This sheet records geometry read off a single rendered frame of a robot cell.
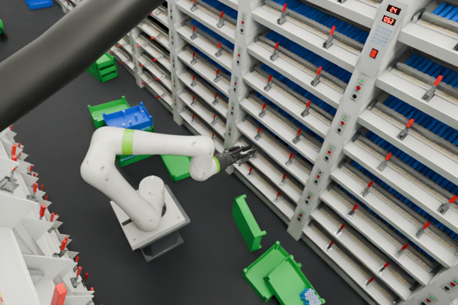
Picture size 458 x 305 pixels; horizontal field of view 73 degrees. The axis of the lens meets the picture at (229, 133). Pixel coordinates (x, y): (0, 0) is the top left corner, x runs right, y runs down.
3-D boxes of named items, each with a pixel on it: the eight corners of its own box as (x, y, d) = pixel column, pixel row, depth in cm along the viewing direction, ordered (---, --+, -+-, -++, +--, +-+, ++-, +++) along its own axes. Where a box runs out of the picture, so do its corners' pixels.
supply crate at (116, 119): (112, 137, 215) (110, 129, 210) (103, 121, 227) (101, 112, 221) (153, 124, 228) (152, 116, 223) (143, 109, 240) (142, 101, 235)
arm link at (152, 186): (138, 217, 165) (135, 197, 152) (142, 193, 176) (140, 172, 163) (162, 218, 167) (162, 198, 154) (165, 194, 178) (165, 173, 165)
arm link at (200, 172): (183, 176, 151) (197, 188, 145) (185, 155, 145) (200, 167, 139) (206, 167, 160) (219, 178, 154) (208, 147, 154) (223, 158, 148)
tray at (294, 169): (306, 186, 178) (306, 180, 170) (237, 129, 209) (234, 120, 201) (329, 163, 182) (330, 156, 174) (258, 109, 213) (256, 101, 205)
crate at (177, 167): (197, 173, 239) (197, 167, 234) (173, 182, 231) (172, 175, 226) (182, 148, 257) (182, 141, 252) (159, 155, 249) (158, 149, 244)
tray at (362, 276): (387, 313, 167) (393, 312, 156) (302, 231, 199) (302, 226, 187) (410, 285, 172) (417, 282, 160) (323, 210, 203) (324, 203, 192)
